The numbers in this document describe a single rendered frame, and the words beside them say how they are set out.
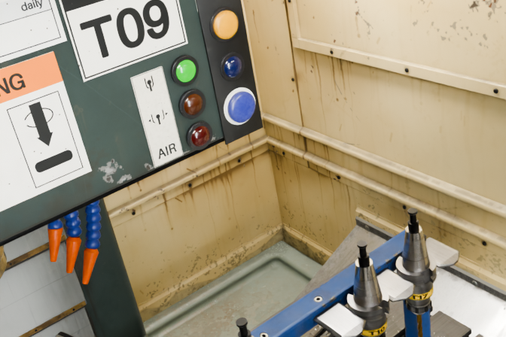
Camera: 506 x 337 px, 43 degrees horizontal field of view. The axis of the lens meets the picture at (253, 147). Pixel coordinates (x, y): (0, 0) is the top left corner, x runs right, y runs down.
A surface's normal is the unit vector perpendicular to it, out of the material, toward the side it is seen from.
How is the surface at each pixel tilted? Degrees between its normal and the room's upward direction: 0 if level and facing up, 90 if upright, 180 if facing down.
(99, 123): 90
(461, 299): 24
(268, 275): 0
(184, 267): 90
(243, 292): 0
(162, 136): 90
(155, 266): 90
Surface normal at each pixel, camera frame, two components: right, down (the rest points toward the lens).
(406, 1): -0.79, 0.39
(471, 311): -0.47, -0.65
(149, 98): 0.59, 0.28
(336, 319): -0.16, -0.88
